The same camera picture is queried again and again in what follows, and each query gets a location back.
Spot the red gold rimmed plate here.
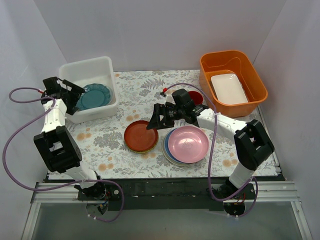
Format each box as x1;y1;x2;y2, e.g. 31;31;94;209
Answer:
124;120;159;154

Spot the teal scalloped plate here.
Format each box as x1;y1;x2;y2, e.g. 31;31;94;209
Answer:
76;83;114;111

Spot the pink round plate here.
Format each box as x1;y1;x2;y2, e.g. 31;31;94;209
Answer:
167;126;210;164

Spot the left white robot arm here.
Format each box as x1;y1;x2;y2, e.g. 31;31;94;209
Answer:
33;76;107;200

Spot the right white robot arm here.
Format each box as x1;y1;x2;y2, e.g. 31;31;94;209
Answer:
146;89;275;202

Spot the white translucent plastic bin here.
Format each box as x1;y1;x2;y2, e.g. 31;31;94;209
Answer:
58;56;120;124

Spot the orange plastic bin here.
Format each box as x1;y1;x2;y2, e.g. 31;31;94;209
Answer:
199;50;268;118

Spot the red black cup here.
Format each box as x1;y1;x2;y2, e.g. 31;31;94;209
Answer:
188;91;204;105

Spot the floral table mat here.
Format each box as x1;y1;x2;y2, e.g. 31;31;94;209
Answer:
48;69;278;180

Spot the white rectangular plate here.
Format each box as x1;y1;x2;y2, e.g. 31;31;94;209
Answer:
211;73;248;105

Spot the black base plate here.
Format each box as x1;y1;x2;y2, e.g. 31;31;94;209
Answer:
44;174;286;211

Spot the aluminium rail frame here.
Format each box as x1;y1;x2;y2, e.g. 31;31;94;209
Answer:
22;177;312;240

